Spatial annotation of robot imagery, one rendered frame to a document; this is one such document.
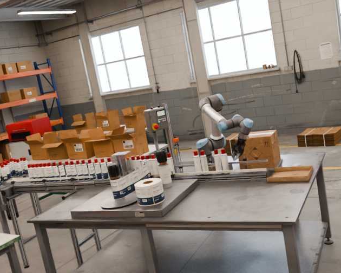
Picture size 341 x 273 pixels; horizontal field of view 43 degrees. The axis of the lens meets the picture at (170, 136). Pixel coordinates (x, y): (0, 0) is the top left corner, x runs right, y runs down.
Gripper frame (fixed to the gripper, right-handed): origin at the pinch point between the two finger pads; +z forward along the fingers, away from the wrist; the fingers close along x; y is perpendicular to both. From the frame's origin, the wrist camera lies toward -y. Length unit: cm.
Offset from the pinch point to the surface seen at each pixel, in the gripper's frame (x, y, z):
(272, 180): 34.6, 13.1, -3.2
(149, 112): -82, 1, -6
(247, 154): 5.6, -16.7, -2.3
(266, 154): 19.8, -17.0, -9.2
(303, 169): 51, -13, -12
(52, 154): -273, -142, 172
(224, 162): -5.6, 3.0, 5.1
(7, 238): -115, 111, 89
